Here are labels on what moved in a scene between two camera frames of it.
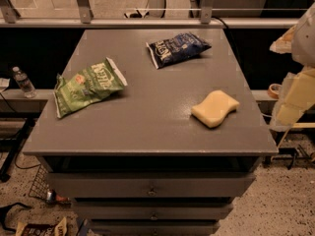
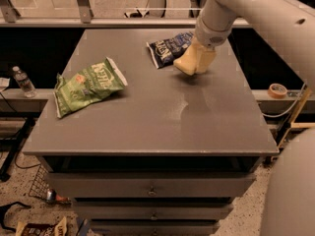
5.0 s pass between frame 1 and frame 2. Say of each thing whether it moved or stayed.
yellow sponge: moved
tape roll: stayed
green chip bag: stayed
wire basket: stayed
